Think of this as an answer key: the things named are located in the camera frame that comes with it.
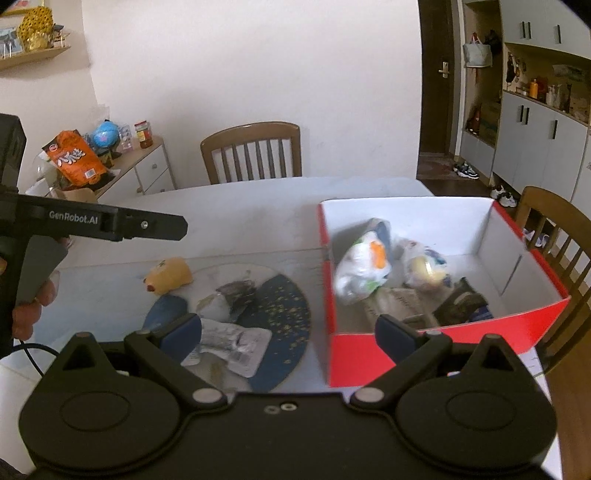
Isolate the white sideboard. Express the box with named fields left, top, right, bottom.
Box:
left=28, top=136, right=177, bottom=204

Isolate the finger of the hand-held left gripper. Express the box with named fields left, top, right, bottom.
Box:
left=121, top=210, right=188, bottom=242

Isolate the golden ornament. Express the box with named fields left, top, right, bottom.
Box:
left=17, top=7, right=55, bottom=51

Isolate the beige paper packet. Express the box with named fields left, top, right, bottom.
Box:
left=365, top=286, right=439, bottom=330

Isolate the wooden chair with slats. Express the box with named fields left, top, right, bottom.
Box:
left=200, top=121, right=303, bottom=185
left=515, top=186, right=591, bottom=365

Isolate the black cable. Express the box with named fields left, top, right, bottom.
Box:
left=0, top=340, right=61, bottom=370

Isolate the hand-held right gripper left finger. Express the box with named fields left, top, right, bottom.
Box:
left=55, top=313, right=229, bottom=409

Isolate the wooden wall shelf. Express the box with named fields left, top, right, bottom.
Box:
left=0, top=44, right=72, bottom=71

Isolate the pair of white sneakers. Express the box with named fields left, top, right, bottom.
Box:
left=489, top=185, right=518, bottom=208

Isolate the black glossy wrapper packet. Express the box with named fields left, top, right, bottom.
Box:
left=434, top=277, right=495, bottom=329

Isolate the blue oval pad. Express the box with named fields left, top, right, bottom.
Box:
left=143, top=294, right=188, bottom=332

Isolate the person's left hand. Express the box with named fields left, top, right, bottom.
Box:
left=11, top=279, right=60, bottom=341

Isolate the white desktop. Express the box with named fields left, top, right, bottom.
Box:
left=0, top=175, right=561, bottom=480

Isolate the clear packet with barcode label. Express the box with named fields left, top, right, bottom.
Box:
left=182, top=318, right=273, bottom=378

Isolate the orange snack bag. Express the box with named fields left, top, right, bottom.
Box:
left=42, top=130, right=108, bottom=188

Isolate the white blue plastic bag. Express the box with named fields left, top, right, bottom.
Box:
left=333, top=219, right=393, bottom=305

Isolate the grey wall cabinet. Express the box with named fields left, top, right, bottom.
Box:
left=457, top=0, right=591, bottom=204

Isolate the grey tote bag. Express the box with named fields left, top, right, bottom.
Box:
left=462, top=32, right=492, bottom=69

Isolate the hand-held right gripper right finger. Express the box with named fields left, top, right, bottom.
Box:
left=349, top=314, right=520, bottom=409

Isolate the small bag with blue print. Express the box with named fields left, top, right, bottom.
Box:
left=397, top=237, right=451, bottom=291

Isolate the dark brown door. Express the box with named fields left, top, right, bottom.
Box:
left=418, top=0, right=458, bottom=155

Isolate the small blue globe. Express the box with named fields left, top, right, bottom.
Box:
left=91, top=120, right=117, bottom=153

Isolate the small wooden box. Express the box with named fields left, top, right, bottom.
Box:
left=46, top=187, right=100, bottom=204

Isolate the blue speckled round plate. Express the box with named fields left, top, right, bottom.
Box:
left=194, top=264, right=313, bottom=394

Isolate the red cardboard box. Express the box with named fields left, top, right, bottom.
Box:
left=318, top=198, right=572, bottom=388

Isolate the yellow plush toy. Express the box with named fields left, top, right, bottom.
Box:
left=142, top=257, right=194, bottom=295

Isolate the black crinkled snack packet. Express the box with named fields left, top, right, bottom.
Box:
left=196, top=279, right=259, bottom=324

